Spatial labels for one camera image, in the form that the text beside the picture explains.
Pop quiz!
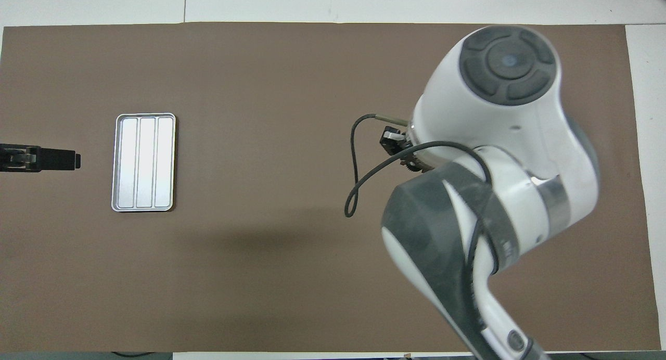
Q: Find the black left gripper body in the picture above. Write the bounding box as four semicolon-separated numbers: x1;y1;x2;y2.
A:
0;144;32;172

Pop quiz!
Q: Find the silver metal tray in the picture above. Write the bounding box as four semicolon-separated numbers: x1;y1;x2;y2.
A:
111;113;176;212

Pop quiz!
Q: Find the brown table mat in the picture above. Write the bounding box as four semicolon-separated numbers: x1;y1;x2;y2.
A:
0;22;661;353

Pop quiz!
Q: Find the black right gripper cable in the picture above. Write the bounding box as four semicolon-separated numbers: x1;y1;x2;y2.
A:
344;113;494;277

